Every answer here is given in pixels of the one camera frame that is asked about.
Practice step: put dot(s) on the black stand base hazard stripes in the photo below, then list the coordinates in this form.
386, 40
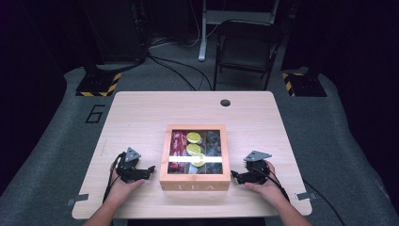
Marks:
302, 84
100, 83

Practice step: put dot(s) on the white desk frame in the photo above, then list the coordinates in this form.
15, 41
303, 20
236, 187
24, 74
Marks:
203, 31

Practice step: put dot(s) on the person's right hand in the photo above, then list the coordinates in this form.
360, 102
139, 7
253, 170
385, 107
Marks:
266, 190

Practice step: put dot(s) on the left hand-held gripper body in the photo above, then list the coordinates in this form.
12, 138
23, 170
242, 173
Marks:
130, 171

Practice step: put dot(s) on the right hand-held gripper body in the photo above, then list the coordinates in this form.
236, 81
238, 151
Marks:
258, 171

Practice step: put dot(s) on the stack of red packets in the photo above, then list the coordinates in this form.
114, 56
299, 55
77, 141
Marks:
178, 147

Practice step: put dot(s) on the black folding chair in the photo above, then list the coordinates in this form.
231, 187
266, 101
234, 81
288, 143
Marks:
247, 47

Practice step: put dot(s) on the grey tape strip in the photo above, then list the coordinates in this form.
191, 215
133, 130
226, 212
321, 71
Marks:
77, 199
306, 196

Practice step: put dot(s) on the pile of dark tea bags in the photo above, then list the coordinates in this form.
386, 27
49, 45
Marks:
214, 141

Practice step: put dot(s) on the black equipment cabinet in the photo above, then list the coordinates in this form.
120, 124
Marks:
122, 28

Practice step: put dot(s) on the person's left hand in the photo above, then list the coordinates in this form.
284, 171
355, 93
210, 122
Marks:
120, 190

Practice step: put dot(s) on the yellow lidded capsule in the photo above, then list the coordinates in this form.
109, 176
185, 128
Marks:
193, 149
194, 137
199, 162

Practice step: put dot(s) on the wooden box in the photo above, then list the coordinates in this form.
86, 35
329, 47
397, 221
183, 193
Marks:
195, 182

